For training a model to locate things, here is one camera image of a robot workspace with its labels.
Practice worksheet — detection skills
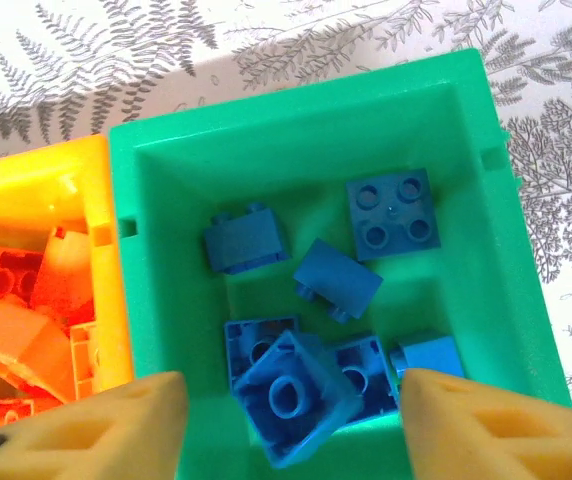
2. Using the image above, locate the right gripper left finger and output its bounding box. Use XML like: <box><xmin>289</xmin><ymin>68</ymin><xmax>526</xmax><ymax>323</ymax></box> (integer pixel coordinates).
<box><xmin>0</xmin><ymin>371</ymin><xmax>190</xmax><ymax>480</ymax></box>

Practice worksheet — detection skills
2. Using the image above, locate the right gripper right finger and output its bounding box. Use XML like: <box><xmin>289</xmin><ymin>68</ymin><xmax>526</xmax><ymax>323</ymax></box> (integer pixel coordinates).
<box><xmin>399</xmin><ymin>367</ymin><xmax>572</xmax><ymax>480</ymax></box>

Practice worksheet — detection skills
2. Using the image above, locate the small orange lego brick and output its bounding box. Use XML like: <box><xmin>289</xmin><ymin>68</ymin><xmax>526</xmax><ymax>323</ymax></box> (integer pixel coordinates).
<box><xmin>0</xmin><ymin>397</ymin><xmax>36</xmax><ymax>432</ymax></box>

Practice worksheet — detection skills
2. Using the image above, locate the long blue lego brick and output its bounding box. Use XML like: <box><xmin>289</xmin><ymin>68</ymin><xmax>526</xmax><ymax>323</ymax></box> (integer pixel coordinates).
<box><xmin>223</xmin><ymin>313</ymin><xmax>301</xmax><ymax>389</ymax></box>

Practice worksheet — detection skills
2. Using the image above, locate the yellow plastic bin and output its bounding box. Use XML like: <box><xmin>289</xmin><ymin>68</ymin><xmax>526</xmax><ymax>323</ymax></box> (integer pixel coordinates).
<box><xmin>0</xmin><ymin>133</ymin><xmax>135</xmax><ymax>441</ymax></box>

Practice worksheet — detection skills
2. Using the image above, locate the green plastic bin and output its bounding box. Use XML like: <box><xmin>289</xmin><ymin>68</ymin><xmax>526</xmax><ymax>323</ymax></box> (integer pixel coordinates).
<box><xmin>108</xmin><ymin>47</ymin><xmax>572</xmax><ymax>480</ymax></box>

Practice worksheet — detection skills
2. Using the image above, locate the floral patterned table cover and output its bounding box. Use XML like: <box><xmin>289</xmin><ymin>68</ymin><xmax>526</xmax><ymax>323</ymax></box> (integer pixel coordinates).
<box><xmin>0</xmin><ymin>0</ymin><xmax>572</xmax><ymax>419</ymax></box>

